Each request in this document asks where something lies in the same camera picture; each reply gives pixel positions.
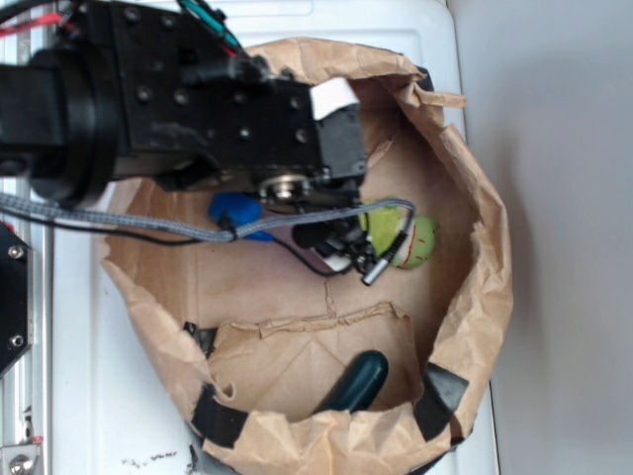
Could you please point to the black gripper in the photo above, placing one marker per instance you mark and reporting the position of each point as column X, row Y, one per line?
column 194, row 106

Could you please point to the blue plastic bottle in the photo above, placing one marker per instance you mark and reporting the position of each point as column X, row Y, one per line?
column 232, row 210

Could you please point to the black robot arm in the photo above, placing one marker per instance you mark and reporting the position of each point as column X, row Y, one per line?
column 60, row 119

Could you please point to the dark green bottle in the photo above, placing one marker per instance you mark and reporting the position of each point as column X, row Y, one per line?
column 359, row 385

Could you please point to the green plush toy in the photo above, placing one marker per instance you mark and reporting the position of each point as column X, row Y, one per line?
column 383, row 226

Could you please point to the brown paper bag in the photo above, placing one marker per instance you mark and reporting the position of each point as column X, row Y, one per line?
column 273, row 338

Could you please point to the black tape piece left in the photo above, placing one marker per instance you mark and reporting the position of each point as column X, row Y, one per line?
column 216, row 422

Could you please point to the black tape piece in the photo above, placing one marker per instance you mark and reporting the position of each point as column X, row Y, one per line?
column 442, row 394
column 216, row 422

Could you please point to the black tape piece right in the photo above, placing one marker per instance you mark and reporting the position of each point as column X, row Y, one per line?
column 442, row 394

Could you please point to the black octagonal mount plate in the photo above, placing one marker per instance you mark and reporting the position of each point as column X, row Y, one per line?
column 16, row 327

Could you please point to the aluminium rail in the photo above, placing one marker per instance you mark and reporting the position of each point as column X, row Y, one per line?
column 26, row 390

